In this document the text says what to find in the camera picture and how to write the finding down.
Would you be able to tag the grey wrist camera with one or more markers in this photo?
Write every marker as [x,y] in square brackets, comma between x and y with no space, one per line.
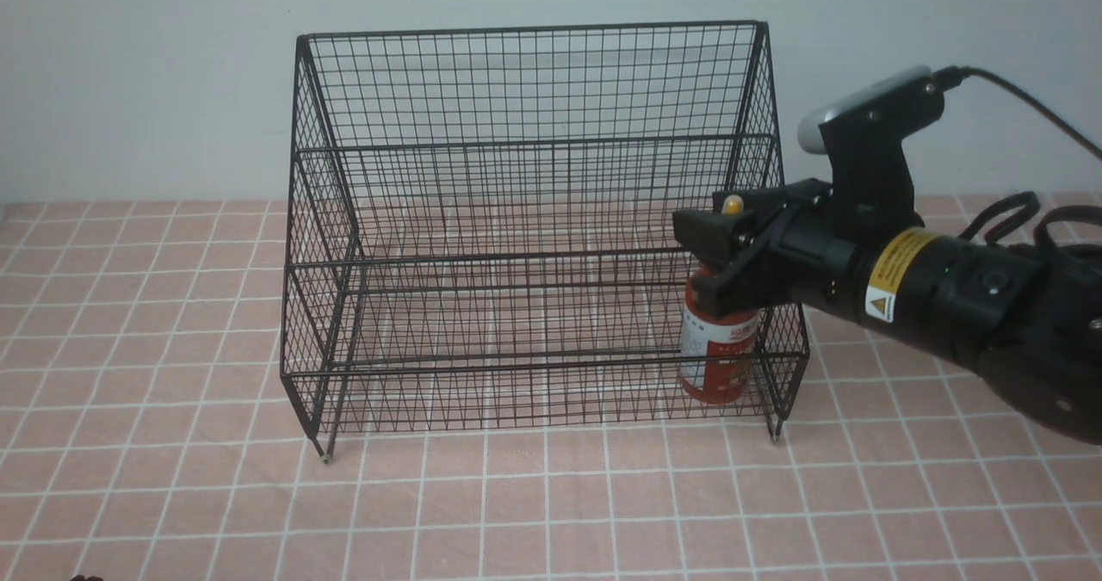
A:
[862,135]

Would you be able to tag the red seasoning bottle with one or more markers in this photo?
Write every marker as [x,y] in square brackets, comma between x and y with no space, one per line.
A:
[716,349]

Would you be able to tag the pink checkered tablecloth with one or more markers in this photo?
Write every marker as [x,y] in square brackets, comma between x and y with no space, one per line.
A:
[146,436]

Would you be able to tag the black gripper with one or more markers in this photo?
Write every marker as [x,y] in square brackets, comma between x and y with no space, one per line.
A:
[759,251]

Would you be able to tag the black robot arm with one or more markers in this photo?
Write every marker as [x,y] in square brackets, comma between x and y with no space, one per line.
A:
[1002,300]

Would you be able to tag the black wire mesh shelf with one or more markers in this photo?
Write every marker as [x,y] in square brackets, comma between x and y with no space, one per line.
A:
[479,230]

